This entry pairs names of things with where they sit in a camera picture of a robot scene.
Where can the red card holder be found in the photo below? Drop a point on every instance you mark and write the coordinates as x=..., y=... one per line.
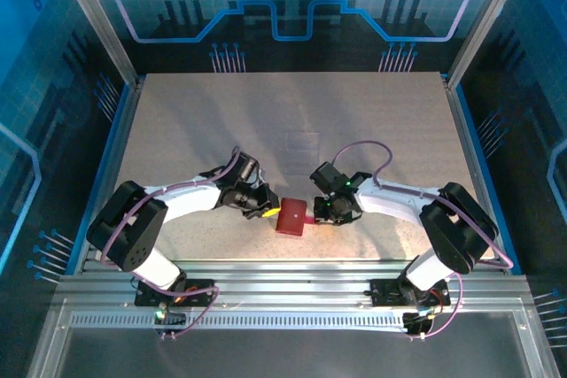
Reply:
x=291, y=218

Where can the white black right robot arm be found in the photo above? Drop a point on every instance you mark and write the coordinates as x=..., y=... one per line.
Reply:
x=390, y=201

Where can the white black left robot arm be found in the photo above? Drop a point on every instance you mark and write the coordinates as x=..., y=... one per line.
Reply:
x=186, y=205

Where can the blue table edge strip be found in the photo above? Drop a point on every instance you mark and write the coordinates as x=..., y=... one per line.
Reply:
x=488, y=174
x=101, y=174

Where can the grey metal panel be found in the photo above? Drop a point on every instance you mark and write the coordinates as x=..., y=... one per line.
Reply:
x=288, y=356

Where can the aluminium cross rail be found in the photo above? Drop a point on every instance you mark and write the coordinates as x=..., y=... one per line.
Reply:
x=288, y=287

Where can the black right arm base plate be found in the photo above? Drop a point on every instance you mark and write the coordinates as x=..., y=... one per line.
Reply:
x=383, y=294

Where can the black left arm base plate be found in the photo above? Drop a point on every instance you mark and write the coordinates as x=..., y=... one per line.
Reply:
x=206, y=300

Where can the aluminium side rail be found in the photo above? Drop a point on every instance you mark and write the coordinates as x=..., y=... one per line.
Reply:
x=475, y=174
x=111, y=174

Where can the aluminium frame post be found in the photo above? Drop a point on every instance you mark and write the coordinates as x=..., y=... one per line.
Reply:
x=486, y=19
x=98, y=19

